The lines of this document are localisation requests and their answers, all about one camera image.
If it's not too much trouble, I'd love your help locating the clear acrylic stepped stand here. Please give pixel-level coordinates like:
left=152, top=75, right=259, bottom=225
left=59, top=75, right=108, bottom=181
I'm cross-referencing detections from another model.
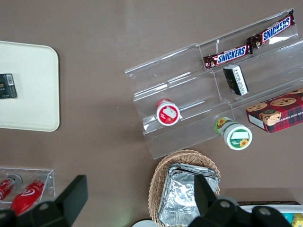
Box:
left=124, top=8, right=303, bottom=159

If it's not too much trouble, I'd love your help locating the teal snack pack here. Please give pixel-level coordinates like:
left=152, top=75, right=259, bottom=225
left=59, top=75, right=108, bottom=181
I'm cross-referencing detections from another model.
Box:
left=282, top=212, right=294, bottom=224

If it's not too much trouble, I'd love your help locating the red lid strawberry cup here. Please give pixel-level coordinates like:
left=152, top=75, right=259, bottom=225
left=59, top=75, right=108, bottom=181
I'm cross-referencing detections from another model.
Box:
left=155, top=98, right=183, bottom=126

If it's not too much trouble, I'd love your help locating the yellow snack pack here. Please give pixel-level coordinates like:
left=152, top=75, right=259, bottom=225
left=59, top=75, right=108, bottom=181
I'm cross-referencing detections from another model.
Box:
left=291, top=213, right=303, bottom=227

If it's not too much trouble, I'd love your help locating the clear acrylic bottle rack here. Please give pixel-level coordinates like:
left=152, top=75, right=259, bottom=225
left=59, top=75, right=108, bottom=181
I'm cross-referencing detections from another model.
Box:
left=0, top=166, right=56, bottom=211

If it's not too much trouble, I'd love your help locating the red plaid cookie box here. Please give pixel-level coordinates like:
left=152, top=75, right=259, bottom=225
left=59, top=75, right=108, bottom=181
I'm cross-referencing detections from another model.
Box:
left=245, top=87, right=303, bottom=134

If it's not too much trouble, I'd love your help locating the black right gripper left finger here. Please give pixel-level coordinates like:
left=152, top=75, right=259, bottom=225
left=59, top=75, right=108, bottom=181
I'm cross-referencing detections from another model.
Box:
left=30, top=175, right=89, bottom=227

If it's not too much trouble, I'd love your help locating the small black carton box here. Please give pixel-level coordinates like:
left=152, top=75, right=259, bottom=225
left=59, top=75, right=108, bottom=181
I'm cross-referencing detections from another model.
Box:
left=0, top=73, right=18, bottom=100

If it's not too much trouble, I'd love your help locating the green lid sunflower cup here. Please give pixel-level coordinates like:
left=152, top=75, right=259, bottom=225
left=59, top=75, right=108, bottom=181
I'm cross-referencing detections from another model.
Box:
left=214, top=117, right=253, bottom=151

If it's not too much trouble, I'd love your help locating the aluminium foil container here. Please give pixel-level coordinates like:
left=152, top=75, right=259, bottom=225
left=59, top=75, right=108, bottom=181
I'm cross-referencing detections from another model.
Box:
left=168, top=162, right=221, bottom=192
left=159, top=170, right=215, bottom=225

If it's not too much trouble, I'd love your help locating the black and white small box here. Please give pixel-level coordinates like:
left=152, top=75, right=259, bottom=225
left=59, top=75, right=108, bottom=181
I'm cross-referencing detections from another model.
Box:
left=223, top=65, right=250, bottom=96

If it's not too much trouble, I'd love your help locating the light wicker basket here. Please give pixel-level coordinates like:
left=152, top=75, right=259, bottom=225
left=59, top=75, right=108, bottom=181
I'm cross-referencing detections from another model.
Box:
left=148, top=148, right=221, bottom=227

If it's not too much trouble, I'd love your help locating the cream plastic tray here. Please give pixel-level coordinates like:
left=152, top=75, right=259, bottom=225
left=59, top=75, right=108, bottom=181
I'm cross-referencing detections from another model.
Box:
left=0, top=40, right=60, bottom=132

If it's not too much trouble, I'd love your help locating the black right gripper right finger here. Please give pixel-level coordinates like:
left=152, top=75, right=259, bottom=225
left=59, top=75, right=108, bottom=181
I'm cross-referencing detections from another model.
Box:
left=189, top=175, right=247, bottom=227

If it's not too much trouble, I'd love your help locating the Snickers chocolate bar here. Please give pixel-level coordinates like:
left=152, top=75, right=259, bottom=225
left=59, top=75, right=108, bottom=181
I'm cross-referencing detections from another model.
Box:
left=246, top=14, right=296, bottom=49
left=203, top=44, right=253, bottom=71

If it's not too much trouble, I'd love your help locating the red cola bottle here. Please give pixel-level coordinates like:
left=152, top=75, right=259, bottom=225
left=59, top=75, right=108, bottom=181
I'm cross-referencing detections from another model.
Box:
left=0, top=174, right=23, bottom=207
left=9, top=176, right=49, bottom=215

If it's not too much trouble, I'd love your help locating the white rectangular snack tray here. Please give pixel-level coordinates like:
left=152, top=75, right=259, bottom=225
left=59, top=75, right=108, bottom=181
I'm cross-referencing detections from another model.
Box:
left=237, top=204, right=303, bottom=227

